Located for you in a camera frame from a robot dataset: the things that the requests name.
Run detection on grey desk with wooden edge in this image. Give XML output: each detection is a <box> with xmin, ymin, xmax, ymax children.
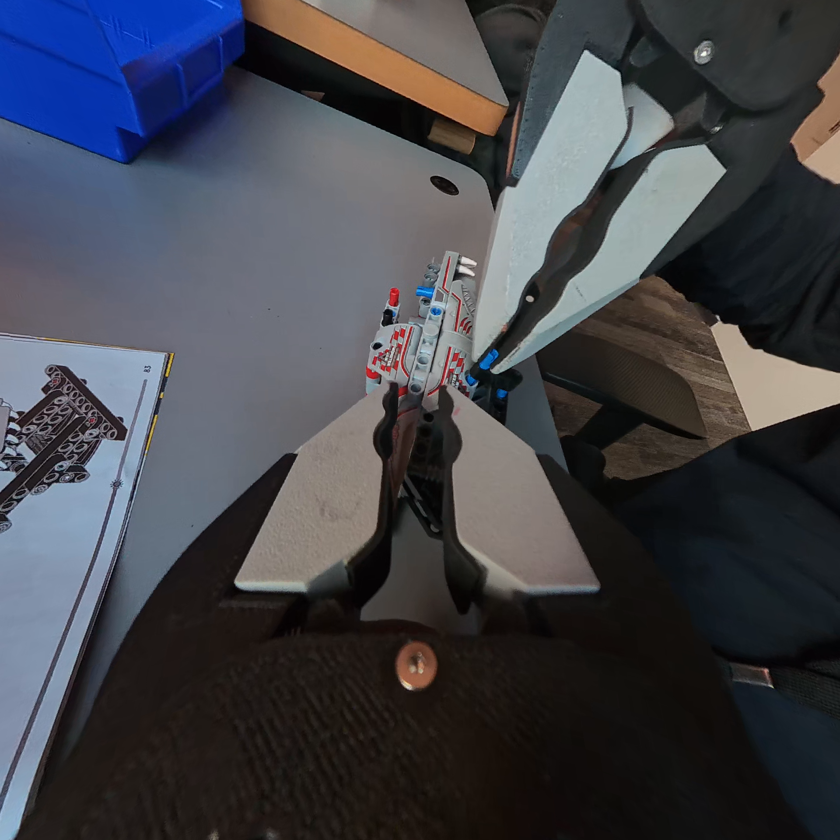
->
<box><xmin>243</xmin><ymin>0</ymin><xmax>510</xmax><ymax>137</ymax></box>

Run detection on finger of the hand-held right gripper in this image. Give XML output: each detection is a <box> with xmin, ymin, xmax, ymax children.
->
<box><xmin>493</xmin><ymin>140</ymin><xmax>728</xmax><ymax>376</ymax></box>
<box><xmin>471</xmin><ymin>50</ymin><xmax>632</xmax><ymax>358</ymax></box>

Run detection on cardboard box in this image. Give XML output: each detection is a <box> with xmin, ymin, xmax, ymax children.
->
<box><xmin>791</xmin><ymin>59</ymin><xmax>840</xmax><ymax>185</ymax></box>

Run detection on lego instruction booklet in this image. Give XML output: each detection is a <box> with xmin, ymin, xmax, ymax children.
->
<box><xmin>0</xmin><ymin>333</ymin><xmax>175</xmax><ymax>834</ymax></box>

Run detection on black lego beam blue pins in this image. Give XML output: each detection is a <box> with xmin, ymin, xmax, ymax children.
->
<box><xmin>466</xmin><ymin>197</ymin><xmax>595</xmax><ymax>389</ymax></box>

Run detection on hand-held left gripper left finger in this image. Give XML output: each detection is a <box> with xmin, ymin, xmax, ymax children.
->
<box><xmin>233</xmin><ymin>385</ymin><xmax>403</xmax><ymax>608</ymax></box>

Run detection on person's right forearm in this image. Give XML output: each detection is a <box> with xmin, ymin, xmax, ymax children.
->
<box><xmin>656</xmin><ymin>147</ymin><xmax>840</xmax><ymax>370</ymax></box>

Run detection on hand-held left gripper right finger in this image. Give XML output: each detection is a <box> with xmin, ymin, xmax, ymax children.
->
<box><xmin>442</xmin><ymin>385</ymin><xmax>602</xmax><ymax>616</ymax></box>

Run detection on grey red lego truck model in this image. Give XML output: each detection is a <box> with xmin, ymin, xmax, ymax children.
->
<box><xmin>363</xmin><ymin>249</ymin><xmax>526</xmax><ymax>540</ymax></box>

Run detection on blue plastic bin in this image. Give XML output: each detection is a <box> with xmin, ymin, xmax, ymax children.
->
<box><xmin>0</xmin><ymin>0</ymin><xmax>245</xmax><ymax>164</ymax></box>

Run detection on light wooden block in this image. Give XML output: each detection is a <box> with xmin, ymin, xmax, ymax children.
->
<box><xmin>427</xmin><ymin>118</ymin><xmax>476</xmax><ymax>156</ymax></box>

